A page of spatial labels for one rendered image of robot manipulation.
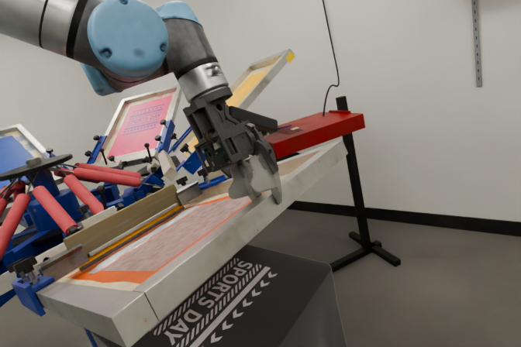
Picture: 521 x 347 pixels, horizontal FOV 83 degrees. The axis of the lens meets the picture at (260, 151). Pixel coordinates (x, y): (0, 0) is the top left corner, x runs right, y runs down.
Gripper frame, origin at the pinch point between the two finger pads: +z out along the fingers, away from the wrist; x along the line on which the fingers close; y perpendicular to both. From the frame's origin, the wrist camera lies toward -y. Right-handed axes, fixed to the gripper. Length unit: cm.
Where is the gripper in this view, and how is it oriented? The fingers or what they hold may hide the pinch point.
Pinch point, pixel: (269, 197)
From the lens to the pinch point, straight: 53.0
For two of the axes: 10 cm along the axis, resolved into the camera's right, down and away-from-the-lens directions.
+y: -6.0, 3.4, -7.3
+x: 6.8, -2.8, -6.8
